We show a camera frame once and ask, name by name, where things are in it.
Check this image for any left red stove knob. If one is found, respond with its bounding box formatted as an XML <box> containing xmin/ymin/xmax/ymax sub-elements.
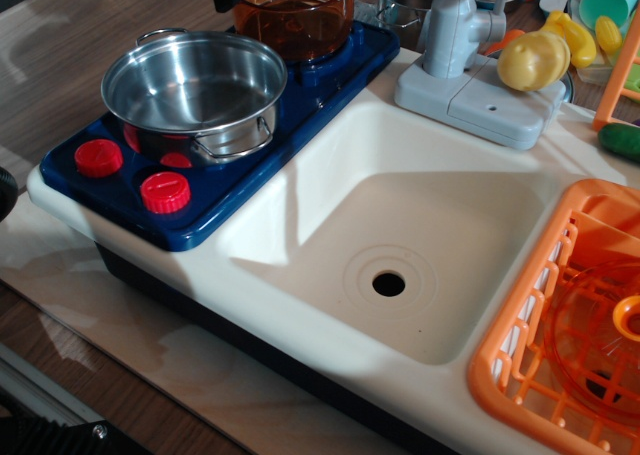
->
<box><xmin>74</xmin><ymin>139</ymin><xmax>124</xmax><ymax>178</ymax></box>

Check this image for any blue toy stove top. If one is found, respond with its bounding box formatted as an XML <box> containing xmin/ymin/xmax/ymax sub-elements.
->
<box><xmin>39</xmin><ymin>22</ymin><xmax>400</xmax><ymax>252</ymax></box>

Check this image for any black metal bracket with screw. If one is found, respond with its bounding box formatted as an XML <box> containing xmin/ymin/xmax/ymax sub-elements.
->
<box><xmin>1</xmin><ymin>416</ymin><xmax>150</xmax><ymax>455</ymax></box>

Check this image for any red stove knob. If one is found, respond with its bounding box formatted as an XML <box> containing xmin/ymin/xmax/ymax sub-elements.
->
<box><xmin>74</xmin><ymin>139</ymin><xmax>124</xmax><ymax>178</ymax></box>
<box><xmin>140</xmin><ymin>171</ymin><xmax>191</xmax><ymax>215</ymax></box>

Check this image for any right red stove knob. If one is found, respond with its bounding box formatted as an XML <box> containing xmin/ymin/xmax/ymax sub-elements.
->
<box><xmin>140</xmin><ymin>171</ymin><xmax>191</xmax><ymax>215</ymax></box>

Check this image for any stainless steel pan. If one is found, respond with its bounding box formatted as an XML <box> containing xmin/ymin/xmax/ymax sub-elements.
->
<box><xmin>101</xmin><ymin>29</ymin><xmax>288</xmax><ymax>168</ymax></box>

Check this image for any cream toy sink unit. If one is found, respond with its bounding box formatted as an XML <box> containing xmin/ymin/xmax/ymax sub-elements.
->
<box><xmin>27</xmin><ymin>51</ymin><xmax>639</xmax><ymax>454</ymax></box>

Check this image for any transparent orange pot lid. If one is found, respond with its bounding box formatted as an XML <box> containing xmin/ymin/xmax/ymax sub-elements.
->
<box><xmin>544</xmin><ymin>260</ymin><xmax>639</xmax><ymax>426</ymax></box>

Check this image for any transparent orange plastic pot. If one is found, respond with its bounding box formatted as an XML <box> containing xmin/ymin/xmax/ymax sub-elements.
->
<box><xmin>233</xmin><ymin>0</ymin><xmax>355</xmax><ymax>62</ymax></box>

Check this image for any yellow toy potato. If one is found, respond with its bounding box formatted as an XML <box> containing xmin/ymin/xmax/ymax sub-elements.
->
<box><xmin>497</xmin><ymin>31</ymin><xmax>571</xmax><ymax>92</ymax></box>

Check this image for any orange toy carrot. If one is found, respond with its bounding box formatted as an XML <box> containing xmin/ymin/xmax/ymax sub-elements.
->
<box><xmin>484</xmin><ymin>29</ymin><xmax>525</xmax><ymax>56</ymax></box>

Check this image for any yellow toy corn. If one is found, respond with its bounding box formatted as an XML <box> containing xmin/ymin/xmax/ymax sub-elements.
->
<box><xmin>595</xmin><ymin>15</ymin><xmax>623</xmax><ymax>55</ymax></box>

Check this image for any black round knob at edge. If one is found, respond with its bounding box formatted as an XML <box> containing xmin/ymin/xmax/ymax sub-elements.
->
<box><xmin>0</xmin><ymin>167</ymin><xmax>19</xmax><ymax>221</ymax></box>

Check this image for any orange wire frame rack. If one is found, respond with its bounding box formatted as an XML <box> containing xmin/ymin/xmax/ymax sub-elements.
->
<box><xmin>592</xmin><ymin>10</ymin><xmax>639</xmax><ymax>131</ymax></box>

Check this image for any yellow toy banana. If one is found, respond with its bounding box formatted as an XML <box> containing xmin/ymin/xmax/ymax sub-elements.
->
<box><xmin>544</xmin><ymin>11</ymin><xmax>598</xmax><ymax>68</ymax></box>

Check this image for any green toy vegetable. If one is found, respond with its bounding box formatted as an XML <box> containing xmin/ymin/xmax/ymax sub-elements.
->
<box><xmin>598</xmin><ymin>123</ymin><xmax>640</xmax><ymax>163</ymax></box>

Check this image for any grey toy faucet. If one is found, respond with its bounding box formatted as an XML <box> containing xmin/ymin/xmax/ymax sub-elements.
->
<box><xmin>394</xmin><ymin>0</ymin><xmax>565</xmax><ymax>150</ymax></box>

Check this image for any orange dish rack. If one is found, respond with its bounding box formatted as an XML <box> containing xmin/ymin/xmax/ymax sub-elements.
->
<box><xmin>468</xmin><ymin>179</ymin><xmax>639</xmax><ymax>454</ymax></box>

